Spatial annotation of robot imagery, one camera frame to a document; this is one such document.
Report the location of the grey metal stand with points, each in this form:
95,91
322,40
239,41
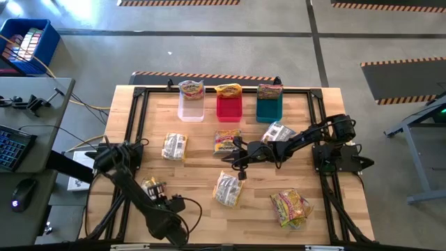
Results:
418,160

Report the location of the blue plastic crate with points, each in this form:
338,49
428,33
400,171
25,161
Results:
48,45

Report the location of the teal plastic bin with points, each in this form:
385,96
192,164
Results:
269,111

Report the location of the white box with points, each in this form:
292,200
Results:
78,184

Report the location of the black desk clamp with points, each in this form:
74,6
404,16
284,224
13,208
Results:
35,102

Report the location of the lime green Maruchan noodle packet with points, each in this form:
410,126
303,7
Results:
269,91
289,207

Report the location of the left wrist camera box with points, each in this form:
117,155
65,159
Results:
179,204

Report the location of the red plastic bin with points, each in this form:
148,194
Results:
229,109

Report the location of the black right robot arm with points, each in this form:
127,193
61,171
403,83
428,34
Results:
306,137

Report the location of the grey side desk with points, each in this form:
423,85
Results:
21,230

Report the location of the black computer mouse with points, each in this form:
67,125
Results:
22,195

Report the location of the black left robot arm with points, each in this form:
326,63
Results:
139,198

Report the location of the black flat bar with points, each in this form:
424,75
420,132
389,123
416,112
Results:
69,167

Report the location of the backlit black keyboard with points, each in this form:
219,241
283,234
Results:
14,150

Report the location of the black bottom beam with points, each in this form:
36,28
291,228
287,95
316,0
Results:
52,248

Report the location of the small metal knob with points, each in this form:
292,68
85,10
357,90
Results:
48,230

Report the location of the hazard striped floor mat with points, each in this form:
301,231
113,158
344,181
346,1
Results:
383,7
400,82
167,79
174,2

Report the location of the colourful packet stack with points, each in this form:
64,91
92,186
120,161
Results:
28,43

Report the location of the white bracket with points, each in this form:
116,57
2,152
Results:
129,247
324,248

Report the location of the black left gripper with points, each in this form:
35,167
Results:
165,205

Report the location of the black aluminium table frame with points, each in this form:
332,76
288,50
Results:
210,90

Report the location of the clear plastic bin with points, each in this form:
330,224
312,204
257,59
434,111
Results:
191,111

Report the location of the red green packet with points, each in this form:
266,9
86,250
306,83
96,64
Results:
145,184

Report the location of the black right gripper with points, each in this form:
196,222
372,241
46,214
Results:
261,153

